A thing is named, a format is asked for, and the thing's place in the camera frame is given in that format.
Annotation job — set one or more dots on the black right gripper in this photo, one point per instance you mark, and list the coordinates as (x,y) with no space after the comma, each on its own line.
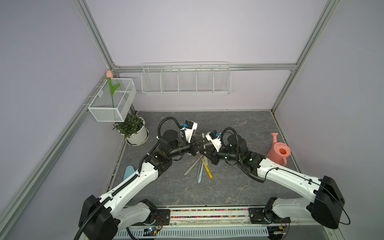
(213,158)

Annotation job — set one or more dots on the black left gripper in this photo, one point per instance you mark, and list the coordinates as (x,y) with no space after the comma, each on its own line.
(192,152)

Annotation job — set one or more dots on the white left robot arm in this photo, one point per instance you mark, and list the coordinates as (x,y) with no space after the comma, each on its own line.
(129,186)

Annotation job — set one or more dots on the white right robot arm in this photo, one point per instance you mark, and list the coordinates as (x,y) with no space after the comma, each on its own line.
(321,198)

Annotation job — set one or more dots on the beige toothbrush holder tray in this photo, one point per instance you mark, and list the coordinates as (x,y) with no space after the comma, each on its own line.
(197,140)

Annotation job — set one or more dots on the yellow toothbrush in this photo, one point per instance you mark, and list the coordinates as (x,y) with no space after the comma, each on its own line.
(205,163)

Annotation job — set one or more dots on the grey toothbrush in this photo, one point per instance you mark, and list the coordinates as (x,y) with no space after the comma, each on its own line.
(199,170)

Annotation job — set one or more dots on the pink watering can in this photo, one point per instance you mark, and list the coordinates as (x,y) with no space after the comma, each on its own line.
(279,152)

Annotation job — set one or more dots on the potted green plant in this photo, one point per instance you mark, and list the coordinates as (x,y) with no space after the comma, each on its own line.
(133,129)

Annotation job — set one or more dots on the teal hand shovel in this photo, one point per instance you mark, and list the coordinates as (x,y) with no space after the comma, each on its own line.
(128,172)

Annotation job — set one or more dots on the artificial pink tulip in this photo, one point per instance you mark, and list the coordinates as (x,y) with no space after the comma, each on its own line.
(112,87)

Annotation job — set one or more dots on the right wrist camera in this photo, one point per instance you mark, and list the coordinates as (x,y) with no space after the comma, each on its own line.
(215,138)

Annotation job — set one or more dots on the long white wire shelf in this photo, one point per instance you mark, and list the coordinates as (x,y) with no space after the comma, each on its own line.
(186,78)

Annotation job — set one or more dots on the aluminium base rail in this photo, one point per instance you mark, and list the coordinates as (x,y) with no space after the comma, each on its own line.
(146,222)

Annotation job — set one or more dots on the white wire basket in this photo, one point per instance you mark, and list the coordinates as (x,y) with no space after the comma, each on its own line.
(101,105)

